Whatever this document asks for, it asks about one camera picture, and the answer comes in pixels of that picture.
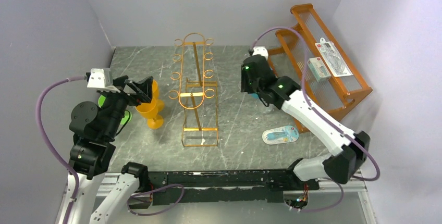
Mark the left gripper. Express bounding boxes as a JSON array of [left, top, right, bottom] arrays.
[[103, 75, 154, 139]]

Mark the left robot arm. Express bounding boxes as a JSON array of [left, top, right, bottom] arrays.
[[59, 69, 153, 223]]

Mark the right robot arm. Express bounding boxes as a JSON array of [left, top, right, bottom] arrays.
[[241, 55, 370, 190]]

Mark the clear flute glass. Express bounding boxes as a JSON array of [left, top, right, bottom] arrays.
[[255, 101, 275, 120]]

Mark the orange plastic goblet rear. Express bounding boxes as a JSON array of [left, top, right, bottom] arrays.
[[152, 80, 164, 112]]

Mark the orange plastic goblet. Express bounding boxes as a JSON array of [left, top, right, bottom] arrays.
[[136, 98, 164, 129], [152, 80, 164, 112]]

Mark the orange plastic goblet front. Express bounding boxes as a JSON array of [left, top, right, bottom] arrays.
[[136, 98, 164, 129]]

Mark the green plastic goblet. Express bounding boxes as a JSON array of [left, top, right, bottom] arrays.
[[97, 95, 132, 126]]

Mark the orange wooden shelf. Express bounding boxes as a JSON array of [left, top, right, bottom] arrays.
[[268, 4, 372, 121]]

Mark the small teal box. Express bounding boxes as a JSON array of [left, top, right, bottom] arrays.
[[308, 57, 331, 82]]

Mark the toothbrush blister pack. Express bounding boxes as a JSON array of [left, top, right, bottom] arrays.
[[262, 126, 299, 145]]

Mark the white blister package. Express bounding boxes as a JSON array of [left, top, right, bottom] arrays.
[[315, 38, 353, 77]]

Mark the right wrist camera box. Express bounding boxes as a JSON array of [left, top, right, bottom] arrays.
[[250, 46, 269, 60]]

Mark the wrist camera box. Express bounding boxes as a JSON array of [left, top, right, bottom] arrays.
[[250, 46, 269, 60], [87, 68, 113, 90]]

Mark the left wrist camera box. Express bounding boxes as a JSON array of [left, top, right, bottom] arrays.
[[87, 68, 113, 90]]

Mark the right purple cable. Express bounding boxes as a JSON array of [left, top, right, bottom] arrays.
[[249, 26, 381, 182]]

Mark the gold wire wine glass rack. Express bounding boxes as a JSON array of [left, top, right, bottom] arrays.
[[168, 32, 219, 147]]

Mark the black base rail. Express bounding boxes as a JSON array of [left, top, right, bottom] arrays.
[[135, 169, 320, 206]]

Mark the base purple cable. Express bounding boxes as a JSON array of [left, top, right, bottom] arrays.
[[126, 183, 186, 217]]

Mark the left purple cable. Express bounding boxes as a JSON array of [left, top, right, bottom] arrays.
[[35, 74, 88, 224]]

